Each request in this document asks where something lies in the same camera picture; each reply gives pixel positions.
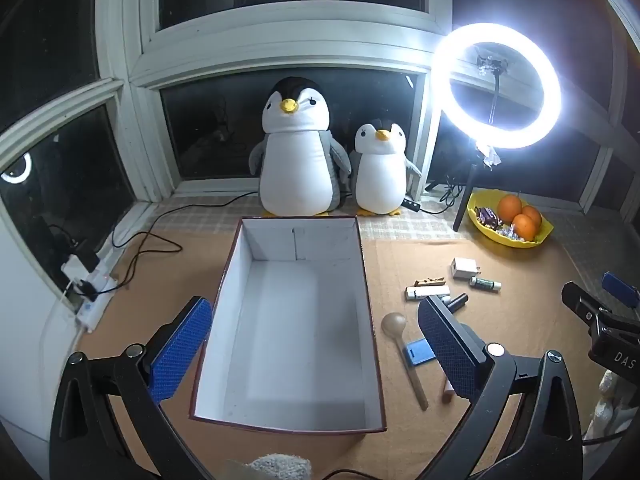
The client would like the white power adapter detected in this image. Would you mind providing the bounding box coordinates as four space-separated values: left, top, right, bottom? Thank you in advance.
62 255 88 281

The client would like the grey knit cloth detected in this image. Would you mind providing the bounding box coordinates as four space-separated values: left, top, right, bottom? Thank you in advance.
227 452 313 480

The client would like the white charger plug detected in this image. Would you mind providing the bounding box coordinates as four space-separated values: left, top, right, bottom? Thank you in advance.
451 258 482 280

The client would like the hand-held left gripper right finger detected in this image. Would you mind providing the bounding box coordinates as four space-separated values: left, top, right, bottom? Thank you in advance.
417 295 583 480

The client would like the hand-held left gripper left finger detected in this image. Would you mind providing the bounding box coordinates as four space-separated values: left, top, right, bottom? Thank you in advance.
50 296 215 480

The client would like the black ring light tripod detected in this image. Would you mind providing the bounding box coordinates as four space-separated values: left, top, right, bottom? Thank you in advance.
425 145 501 233

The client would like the large penguin plush toy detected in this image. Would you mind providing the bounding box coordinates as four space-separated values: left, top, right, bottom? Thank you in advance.
248 76 353 218

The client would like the small penguin plush toy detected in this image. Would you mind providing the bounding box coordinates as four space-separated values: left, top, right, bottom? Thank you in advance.
349 119 423 217

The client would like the white ring light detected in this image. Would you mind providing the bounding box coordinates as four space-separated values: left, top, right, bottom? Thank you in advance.
431 22 562 150

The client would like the white power strip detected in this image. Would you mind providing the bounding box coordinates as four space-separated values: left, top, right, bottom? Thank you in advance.
61 255 118 333

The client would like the white patterned lighter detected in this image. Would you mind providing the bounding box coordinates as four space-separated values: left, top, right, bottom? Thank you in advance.
405 284 451 301

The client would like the pile of wrapped candies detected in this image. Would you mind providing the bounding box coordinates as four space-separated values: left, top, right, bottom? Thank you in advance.
474 206 521 242

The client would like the white cardboard box red rim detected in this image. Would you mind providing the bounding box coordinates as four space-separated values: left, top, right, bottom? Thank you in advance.
189 216 388 435

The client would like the person's right hand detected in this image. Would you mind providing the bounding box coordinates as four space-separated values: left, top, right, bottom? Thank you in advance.
585 372 631 446

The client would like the blue phone stand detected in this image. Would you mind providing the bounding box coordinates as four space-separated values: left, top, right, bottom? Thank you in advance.
404 337 436 367

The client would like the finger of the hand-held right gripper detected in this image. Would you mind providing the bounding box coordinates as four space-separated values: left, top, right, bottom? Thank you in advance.
562 281 640 333
602 271 640 308

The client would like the black power cable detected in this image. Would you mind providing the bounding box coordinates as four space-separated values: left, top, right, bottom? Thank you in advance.
111 191 258 291

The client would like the yellow fruit bowl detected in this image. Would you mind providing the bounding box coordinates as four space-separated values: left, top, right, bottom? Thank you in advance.
466 189 555 250

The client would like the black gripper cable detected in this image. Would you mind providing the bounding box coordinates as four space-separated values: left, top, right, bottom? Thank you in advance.
582 430 631 448

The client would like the wooden spoon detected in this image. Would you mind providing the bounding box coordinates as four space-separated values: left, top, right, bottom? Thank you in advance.
381 312 430 411

